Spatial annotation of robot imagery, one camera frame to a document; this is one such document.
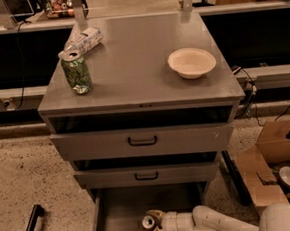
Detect top grey drawer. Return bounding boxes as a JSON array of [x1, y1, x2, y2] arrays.
[[50, 123, 233, 161]]

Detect black cables on right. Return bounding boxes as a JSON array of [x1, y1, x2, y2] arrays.
[[230, 61, 290, 145]]

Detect basket of colourful items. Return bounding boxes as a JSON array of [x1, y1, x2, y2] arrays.
[[44, 0, 74, 19]]

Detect brown cardboard box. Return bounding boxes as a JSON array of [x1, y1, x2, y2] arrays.
[[235, 120, 290, 215]]

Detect grey metal drawer cabinet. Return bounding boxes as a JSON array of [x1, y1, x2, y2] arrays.
[[30, 7, 256, 231]]

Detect orange soda can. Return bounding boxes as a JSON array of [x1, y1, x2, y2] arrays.
[[141, 215, 156, 231]]

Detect open bottom grey drawer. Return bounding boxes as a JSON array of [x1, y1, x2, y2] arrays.
[[93, 183, 205, 231]]

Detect clear plastic water bottle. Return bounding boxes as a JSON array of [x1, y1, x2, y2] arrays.
[[64, 26, 103, 54]]

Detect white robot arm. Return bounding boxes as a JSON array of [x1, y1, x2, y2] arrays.
[[141, 203, 290, 231]]

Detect middle grey drawer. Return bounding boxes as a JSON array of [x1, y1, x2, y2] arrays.
[[73, 162, 218, 189]]

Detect black cable on left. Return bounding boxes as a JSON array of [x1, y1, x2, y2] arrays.
[[8, 19, 38, 111]]

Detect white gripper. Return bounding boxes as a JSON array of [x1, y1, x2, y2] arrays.
[[146, 210, 178, 231]]

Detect green soda can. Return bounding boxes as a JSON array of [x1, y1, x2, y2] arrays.
[[59, 50, 92, 95]]

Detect black bar beside cabinet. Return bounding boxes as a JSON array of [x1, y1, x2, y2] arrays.
[[221, 150, 252, 206]]

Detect white paper bowl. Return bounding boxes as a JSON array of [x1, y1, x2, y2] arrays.
[[168, 48, 216, 80]]

